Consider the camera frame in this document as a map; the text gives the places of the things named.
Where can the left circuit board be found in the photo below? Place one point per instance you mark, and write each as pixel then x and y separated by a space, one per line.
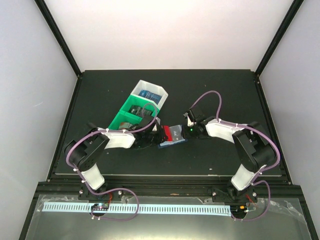
pixel 100 207

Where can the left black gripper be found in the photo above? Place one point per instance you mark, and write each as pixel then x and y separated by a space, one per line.
pixel 161 137

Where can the black vip credit card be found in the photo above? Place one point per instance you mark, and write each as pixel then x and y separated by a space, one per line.
pixel 176 133

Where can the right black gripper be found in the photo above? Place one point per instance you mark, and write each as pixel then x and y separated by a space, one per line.
pixel 187 135

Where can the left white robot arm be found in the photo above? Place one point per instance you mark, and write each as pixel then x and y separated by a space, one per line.
pixel 82 155

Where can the blue card stack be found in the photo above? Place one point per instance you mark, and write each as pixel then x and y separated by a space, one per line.
pixel 150 96

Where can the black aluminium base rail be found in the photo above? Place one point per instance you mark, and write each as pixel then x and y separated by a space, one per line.
pixel 210 186

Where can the red card stack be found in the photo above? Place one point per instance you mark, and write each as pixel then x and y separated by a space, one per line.
pixel 124 125

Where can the white card bin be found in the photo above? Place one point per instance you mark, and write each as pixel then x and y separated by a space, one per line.
pixel 144 85

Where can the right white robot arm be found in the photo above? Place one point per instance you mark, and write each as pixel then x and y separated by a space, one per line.
pixel 254 148

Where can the left black frame post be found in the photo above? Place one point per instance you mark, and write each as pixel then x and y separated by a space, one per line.
pixel 48 17

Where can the right circuit board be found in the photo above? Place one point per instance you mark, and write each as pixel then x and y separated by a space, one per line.
pixel 242 209

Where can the white slotted cable duct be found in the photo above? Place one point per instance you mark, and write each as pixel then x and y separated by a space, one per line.
pixel 155 209

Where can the blue leather card holder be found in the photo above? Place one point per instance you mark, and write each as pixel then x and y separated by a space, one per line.
pixel 169 143

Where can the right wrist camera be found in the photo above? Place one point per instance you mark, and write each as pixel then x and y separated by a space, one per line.
pixel 189 122

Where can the black frame post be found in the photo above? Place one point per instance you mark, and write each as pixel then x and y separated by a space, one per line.
pixel 48 17
pixel 283 27

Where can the circuit board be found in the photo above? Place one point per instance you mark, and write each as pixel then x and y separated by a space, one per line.
pixel 242 209
pixel 100 207

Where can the green double card bin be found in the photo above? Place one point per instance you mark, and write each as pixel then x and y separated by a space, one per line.
pixel 126 114

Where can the black card stack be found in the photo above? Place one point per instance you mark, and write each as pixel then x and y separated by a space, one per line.
pixel 139 111

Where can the right black frame post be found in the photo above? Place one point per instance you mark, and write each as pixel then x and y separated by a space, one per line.
pixel 283 27

